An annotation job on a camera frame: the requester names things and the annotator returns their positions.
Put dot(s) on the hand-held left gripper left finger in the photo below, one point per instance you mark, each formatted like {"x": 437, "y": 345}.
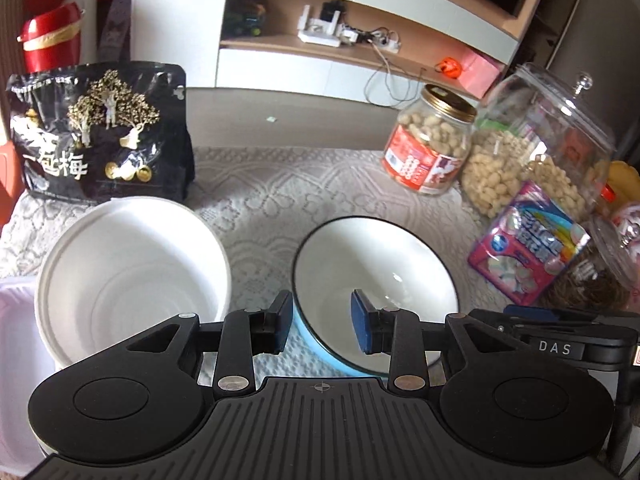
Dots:
{"x": 284, "y": 321}

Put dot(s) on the orange plastic chair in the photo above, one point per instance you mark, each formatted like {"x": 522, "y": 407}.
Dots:
{"x": 7, "y": 185}

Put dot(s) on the green toy tractor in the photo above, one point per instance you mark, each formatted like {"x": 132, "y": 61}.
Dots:
{"x": 245, "y": 17}

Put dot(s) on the white lace tablecloth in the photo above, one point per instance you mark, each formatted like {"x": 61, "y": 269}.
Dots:
{"x": 275, "y": 195}

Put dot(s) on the blue ceramic bowl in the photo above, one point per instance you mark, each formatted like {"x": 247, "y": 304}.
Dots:
{"x": 380, "y": 260}

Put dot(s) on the white router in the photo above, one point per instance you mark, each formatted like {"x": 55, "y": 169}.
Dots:
{"x": 315, "y": 32}

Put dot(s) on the white plastic tray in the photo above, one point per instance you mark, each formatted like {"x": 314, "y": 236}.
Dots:
{"x": 20, "y": 360}

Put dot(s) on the pink marshmallow bag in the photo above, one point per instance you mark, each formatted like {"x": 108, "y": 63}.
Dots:
{"x": 525, "y": 250}

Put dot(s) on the white paper bowl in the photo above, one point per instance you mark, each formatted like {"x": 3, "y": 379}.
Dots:
{"x": 125, "y": 270}

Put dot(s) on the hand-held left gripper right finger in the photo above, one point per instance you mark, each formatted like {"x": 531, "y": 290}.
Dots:
{"x": 360, "y": 322}

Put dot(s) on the grey tall cabinet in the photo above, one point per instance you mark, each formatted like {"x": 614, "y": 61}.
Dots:
{"x": 600, "y": 35}

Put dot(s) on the black snack bag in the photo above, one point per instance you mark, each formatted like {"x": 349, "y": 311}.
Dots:
{"x": 100, "y": 135}

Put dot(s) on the large clear glass jar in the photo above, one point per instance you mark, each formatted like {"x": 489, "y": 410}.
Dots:
{"x": 525, "y": 125}

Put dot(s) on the pink box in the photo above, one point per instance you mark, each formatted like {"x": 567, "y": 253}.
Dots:
{"x": 480, "y": 70}

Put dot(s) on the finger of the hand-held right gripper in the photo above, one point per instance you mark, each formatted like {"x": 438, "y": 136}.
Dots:
{"x": 535, "y": 313}

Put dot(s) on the yellow duck toy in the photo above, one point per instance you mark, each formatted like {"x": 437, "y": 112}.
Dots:
{"x": 625, "y": 180}

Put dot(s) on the white and wood TV cabinet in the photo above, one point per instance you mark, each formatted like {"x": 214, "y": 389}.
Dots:
{"x": 280, "y": 67}

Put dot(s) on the red trash can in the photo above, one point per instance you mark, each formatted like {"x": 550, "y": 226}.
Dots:
{"x": 47, "y": 45}

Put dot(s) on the orange pumpkin toy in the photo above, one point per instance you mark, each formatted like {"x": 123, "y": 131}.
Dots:
{"x": 448, "y": 67}

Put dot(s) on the grey patterned board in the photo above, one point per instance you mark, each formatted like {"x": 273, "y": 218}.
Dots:
{"x": 115, "y": 25}

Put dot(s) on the peanut jar with gold lid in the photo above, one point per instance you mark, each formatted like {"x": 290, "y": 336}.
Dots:
{"x": 425, "y": 150}

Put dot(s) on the glass jar of seeds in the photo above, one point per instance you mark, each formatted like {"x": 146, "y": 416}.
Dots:
{"x": 600, "y": 282}

